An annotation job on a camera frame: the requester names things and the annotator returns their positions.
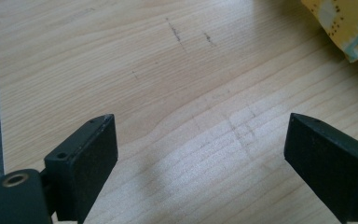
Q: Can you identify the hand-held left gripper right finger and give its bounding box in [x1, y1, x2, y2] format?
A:
[283, 112, 358, 224]

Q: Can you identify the yellow patterned cloth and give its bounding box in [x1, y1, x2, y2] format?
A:
[300, 0, 358, 63]

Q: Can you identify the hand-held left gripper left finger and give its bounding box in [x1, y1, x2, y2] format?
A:
[43, 113, 119, 224]

